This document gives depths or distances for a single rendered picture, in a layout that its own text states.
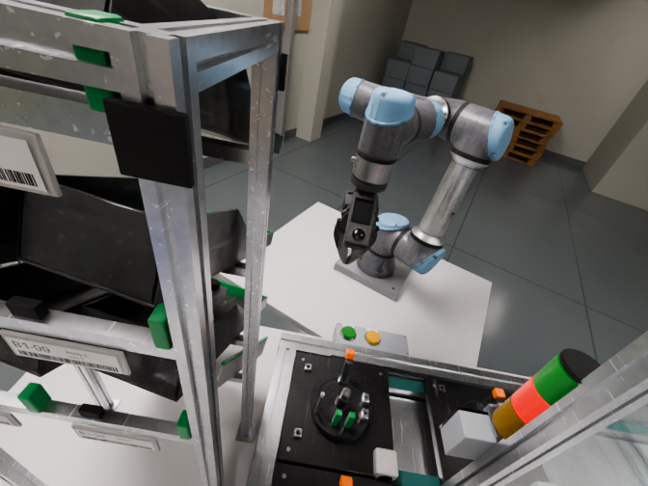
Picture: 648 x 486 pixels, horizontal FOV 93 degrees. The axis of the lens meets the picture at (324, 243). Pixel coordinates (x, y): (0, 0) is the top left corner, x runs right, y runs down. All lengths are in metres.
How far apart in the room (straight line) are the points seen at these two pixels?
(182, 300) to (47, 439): 0.78
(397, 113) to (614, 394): 0.43
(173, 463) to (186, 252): 0.73
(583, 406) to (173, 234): 0.42
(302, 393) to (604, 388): 0.56
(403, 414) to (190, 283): 0.77
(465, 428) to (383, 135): 0.46
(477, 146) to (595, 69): 6.99
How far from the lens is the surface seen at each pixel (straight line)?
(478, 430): 0.56
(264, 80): 0.30
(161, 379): 0.41
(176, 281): 0.19
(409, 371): 0.92
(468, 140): 0.98
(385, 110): 0.54
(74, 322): 0.29
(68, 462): 0.93
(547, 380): 0.47
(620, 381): 0.42
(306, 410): 0.78
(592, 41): 7.90
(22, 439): 0.99
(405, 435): 0.88
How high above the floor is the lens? 1.68
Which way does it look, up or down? 37 degrees down
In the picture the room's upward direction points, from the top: 13 degrees clockwise
